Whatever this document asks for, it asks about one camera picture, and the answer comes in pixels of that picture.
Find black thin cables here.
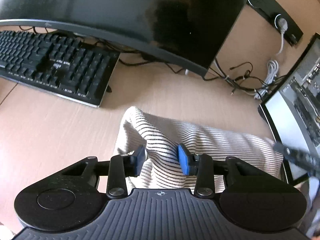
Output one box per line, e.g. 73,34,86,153
18,24,287,95

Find black mechanical keyboard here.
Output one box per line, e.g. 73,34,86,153
1,30,120,108

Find black wall socket strip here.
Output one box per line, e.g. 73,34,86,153
247,0,303,46

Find striped white t-shirt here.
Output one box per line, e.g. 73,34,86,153
114,106,283,191

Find glass side computer case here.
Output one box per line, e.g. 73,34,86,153
258,32,320,186

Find black computer monitor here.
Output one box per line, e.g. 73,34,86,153
1,0,247,76

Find white power cable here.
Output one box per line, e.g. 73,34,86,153
253,17,288,100

